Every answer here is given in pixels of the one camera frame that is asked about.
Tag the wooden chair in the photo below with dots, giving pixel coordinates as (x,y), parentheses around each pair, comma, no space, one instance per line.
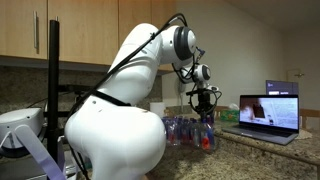
(221,108)
(311,113)

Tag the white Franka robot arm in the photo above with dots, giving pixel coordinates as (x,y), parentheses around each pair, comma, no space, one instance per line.
(116,133)

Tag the black camera stand pole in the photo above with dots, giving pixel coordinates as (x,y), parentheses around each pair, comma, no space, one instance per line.
(53,66)

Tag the flat monitor with purple screen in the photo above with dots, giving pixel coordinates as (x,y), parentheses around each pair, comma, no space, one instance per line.
(283,87)

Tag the plastic-wrapped pack of water bottles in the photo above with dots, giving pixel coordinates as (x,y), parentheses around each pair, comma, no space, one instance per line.
(180,131)

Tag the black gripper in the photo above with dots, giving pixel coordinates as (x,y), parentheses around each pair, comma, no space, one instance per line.
(205,103)

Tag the white paper towel roll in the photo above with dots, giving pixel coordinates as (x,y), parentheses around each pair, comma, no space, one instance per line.
(157,107)

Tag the grey open laptop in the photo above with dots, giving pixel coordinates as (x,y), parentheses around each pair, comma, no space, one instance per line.
(276,111)

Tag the green tissue box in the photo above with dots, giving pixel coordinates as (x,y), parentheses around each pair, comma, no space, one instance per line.
(229,116)

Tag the white room door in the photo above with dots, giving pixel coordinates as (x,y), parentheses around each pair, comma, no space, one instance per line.
(296,75)

